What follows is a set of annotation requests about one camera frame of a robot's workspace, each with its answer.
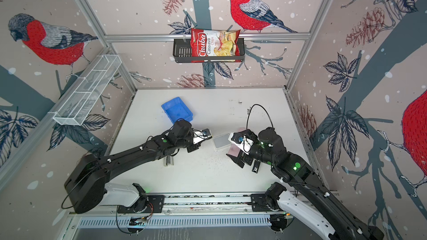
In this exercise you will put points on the black wire wall basket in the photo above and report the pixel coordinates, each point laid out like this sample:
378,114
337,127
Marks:
182,52

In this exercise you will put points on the red cassava chips bag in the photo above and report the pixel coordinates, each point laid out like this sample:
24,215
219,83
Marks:
209,43

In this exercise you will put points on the pink rectangular case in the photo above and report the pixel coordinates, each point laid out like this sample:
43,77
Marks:
234,150

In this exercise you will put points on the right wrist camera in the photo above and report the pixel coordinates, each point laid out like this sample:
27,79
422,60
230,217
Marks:
241,141

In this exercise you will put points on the small grey white box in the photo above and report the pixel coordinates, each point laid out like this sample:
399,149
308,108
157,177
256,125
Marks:
222,141

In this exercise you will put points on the blue plastic bin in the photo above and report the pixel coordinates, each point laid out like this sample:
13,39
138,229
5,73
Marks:
176,109

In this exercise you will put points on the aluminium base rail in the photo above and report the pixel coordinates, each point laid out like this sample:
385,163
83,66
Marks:
134,202

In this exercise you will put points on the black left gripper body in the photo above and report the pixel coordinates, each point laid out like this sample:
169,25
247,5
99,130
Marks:
188,142

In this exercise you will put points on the white mesh wall shelf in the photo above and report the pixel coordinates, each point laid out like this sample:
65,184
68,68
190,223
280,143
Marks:
89,88

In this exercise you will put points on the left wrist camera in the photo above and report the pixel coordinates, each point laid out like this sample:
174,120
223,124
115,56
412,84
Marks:
206,134

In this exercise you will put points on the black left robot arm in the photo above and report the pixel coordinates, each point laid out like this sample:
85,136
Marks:
86,185

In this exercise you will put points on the grey metal stapler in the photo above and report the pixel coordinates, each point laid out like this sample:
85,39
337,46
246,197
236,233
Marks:
168,161

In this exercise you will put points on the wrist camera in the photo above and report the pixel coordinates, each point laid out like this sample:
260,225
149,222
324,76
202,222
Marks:
241,141
206,134

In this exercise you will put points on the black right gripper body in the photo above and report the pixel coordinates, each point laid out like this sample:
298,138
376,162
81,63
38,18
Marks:
254,154

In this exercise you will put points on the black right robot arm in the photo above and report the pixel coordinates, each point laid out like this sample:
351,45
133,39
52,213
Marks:
299,190

